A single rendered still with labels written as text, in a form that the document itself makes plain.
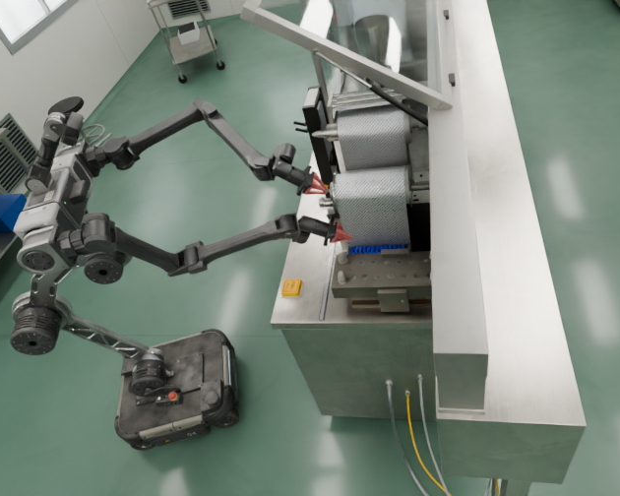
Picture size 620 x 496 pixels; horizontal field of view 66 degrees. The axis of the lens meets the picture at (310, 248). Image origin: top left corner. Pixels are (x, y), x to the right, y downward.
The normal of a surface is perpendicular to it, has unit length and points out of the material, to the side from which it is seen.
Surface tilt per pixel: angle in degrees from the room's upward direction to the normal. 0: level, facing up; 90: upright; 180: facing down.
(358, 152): 92
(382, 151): 92
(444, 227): 0
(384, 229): 90
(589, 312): 0
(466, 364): 90
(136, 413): 0
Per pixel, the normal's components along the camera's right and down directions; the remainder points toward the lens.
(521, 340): -0.22, -0.68
